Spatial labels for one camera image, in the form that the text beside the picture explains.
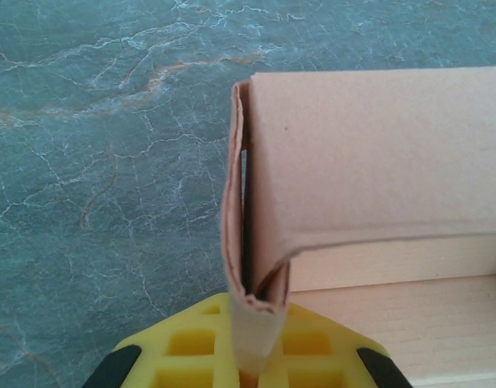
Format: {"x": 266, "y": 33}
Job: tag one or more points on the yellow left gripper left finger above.
{"x": 183, "y": 347}

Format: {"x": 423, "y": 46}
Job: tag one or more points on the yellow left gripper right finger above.
{"x": 324, "y": 351}

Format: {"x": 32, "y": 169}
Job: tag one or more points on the brown cardboard paper box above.
{"x": 373, "y": 161}

